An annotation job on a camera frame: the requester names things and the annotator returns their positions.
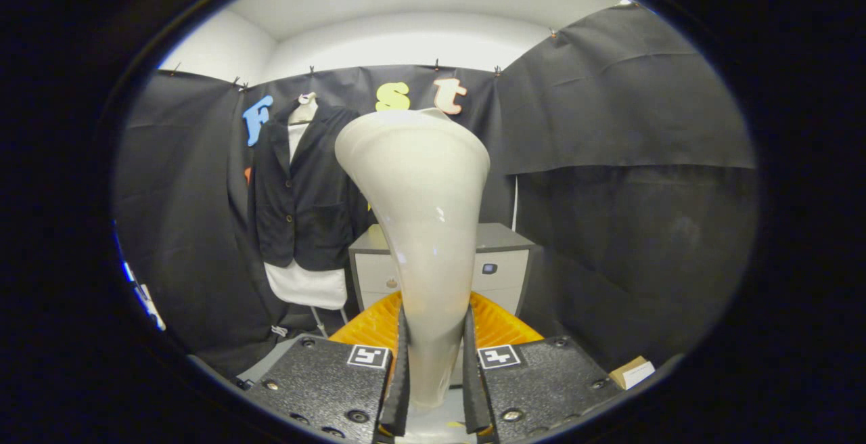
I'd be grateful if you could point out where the cream mannequin neck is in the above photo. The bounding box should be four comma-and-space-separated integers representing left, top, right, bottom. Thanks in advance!
288, 92, 319, 125

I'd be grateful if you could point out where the white shirt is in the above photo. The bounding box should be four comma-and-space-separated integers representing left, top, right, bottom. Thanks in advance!
264, 123, 349, 311

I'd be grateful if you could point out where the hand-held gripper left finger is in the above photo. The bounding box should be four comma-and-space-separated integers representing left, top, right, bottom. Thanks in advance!
242, 290, 411, 441

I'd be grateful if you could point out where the small cardboard box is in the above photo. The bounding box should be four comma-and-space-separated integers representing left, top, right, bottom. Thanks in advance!
609, 355, 656, 391

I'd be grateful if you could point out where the metal mannequin stand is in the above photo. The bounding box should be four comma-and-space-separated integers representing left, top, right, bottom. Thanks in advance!
310, 305, 349, 338

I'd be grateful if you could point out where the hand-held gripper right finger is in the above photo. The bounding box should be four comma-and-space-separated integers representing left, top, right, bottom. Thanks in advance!
463, 290, 623, 441

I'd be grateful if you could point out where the white and blue object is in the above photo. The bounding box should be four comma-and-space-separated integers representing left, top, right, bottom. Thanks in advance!
122, 261, 166, 331

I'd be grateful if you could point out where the black jacket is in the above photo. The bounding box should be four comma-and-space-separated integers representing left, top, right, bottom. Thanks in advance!
248, 102, 369, 272

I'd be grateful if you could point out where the white garment steamer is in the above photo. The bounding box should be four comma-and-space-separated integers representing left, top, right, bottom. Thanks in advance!
334, 108, 491, 409

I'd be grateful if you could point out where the grey cabinet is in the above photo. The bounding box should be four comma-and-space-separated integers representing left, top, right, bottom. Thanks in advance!
348, 222, 535, 319

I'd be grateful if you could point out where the black backdrop cloth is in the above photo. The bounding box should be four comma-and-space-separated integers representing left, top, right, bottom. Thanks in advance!
112, 1, 758, 377

